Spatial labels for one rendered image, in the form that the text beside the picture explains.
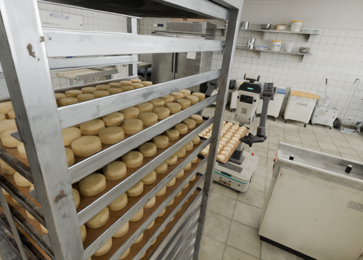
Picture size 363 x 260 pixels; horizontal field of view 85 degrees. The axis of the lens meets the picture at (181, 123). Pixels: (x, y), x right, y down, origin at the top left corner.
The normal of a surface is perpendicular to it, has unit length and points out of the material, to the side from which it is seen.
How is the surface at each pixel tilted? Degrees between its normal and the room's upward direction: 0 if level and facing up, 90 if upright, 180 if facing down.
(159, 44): 90
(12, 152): 0
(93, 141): 0
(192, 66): 90
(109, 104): 90
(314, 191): 90
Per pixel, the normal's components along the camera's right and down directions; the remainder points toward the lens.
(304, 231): -0.44, 0.33
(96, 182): 0.07, -0.91
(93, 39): 0.85, 0.26
